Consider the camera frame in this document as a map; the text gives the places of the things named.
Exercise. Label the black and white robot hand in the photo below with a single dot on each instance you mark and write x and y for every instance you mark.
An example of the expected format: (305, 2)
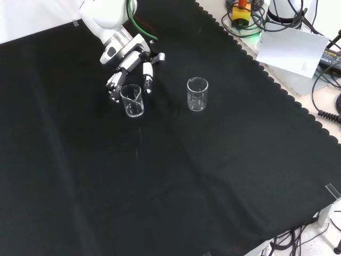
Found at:
(130, 60)

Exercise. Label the clear glass beaker with spout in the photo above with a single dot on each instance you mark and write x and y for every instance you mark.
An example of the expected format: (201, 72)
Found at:
(197, 105)
(133, 108)

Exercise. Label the grey tape piece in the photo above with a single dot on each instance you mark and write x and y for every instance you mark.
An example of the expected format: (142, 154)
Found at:
(76, 23)

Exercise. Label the black bench cloth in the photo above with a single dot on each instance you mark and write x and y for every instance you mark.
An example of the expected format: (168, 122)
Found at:
(170, 165)

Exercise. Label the yellow stop button box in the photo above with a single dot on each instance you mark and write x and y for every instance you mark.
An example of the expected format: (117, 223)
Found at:
(241, 14)

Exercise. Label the black power adapter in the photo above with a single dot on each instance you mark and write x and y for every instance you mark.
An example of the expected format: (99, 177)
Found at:
(331, 56)

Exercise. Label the black tripod leg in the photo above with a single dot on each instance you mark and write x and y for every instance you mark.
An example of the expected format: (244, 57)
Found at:
(335, 39)

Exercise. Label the white bench leg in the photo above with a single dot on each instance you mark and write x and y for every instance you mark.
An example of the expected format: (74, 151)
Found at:
(325, 214)

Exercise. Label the grey base plate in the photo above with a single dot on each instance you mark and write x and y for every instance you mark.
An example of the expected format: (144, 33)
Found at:
(293, 82)

